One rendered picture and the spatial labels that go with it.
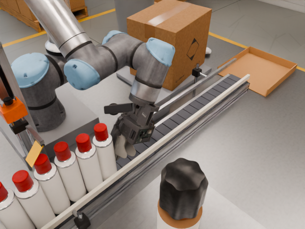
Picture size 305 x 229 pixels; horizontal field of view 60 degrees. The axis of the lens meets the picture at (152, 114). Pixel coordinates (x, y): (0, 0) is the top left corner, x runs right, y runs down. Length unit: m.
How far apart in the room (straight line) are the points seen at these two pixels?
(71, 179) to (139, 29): 0.67
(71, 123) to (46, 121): 0.09
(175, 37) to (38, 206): 0.72
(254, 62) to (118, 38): 0.93
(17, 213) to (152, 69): 0.45
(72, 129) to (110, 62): 0.39
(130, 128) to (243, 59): 0.93
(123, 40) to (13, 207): 0.46
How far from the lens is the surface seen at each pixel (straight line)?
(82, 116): 1.01
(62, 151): 0.64
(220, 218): 0.77
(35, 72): 0.87
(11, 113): 0.61
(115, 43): 0.69
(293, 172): 0.99
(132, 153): 0.77
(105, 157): 0.72
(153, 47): 0.65
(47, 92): 0.91
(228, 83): 1.20
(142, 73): 0.66
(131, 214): 0.75
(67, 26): 0.65
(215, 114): 1.07
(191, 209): 0.48
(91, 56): 0.63
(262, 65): 1.48
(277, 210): 0.89
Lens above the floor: 1.55
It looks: 42 degrees down
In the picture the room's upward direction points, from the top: straight up
